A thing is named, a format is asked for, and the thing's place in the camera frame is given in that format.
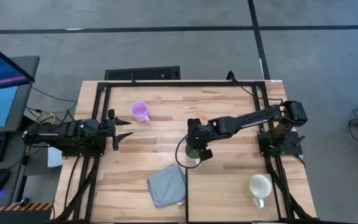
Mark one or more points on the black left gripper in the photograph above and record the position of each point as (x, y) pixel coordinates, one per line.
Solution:
(114, 129)

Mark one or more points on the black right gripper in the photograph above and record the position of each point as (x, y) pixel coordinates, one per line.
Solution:
(197, 133)

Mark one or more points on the green cup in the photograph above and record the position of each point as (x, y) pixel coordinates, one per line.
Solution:
(191, 153)

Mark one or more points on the pink plastic cup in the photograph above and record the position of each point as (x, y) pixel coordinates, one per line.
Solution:
(139, 110)

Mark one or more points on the large cream white mug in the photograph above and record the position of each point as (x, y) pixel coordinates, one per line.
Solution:
(259, 186)

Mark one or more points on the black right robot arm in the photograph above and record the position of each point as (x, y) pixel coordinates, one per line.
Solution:
(250, 119)

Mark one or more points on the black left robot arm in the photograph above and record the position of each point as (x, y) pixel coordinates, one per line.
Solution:
(70, 137)

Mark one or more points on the black ventilated computer case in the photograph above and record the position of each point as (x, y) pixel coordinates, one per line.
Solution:
(141, 73)

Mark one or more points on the grey knitted cloth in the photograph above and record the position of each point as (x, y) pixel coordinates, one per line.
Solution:
(166, 186)

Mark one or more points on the white cloth care label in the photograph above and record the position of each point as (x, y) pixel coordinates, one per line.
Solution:
(181, 203)

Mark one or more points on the yellow black hazard strip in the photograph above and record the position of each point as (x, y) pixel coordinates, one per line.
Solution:
(17, 207)

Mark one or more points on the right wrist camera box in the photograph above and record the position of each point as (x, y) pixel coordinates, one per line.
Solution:
(206, 154)

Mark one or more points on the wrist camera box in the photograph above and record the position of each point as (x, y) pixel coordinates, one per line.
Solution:
(89, 126)
(206, 154)

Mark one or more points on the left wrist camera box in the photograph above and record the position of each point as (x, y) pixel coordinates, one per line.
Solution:
(89, 126)

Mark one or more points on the black aluminium table frame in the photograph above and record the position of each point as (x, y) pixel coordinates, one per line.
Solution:
(182, 84)

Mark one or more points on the black vertical frame post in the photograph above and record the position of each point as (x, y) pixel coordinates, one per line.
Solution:
(186, 193)

